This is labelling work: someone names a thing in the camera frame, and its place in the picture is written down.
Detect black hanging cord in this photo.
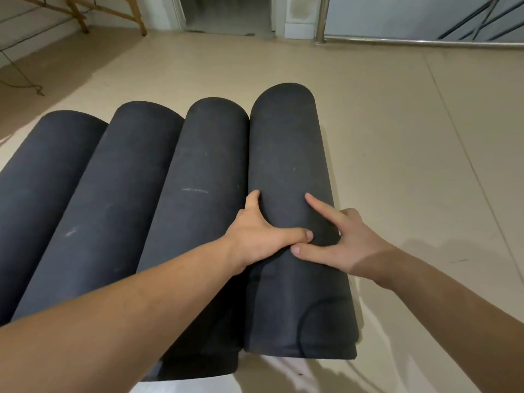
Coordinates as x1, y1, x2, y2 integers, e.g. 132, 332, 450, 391
0, 51, 45, 97

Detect person's left hand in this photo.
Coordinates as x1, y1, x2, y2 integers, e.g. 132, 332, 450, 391
223, 190, 314, 276

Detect wooden massage table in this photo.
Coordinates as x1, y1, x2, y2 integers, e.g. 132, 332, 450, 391
8, 0, 148, 37

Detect grey yoga mat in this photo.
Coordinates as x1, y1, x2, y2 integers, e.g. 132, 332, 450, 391
0, 110, 109, 327
244, 82, 360, 361
137, 97, 251, 383
11, 100, 186, 323

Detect person's right forearm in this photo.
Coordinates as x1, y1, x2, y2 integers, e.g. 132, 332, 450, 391
378, 247, 524, 393

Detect person's left forearm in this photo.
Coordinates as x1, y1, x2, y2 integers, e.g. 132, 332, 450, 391
0, 237, 246, 393

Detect person's right hand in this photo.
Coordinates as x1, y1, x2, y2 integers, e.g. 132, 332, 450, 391
290, 193, 395, 283

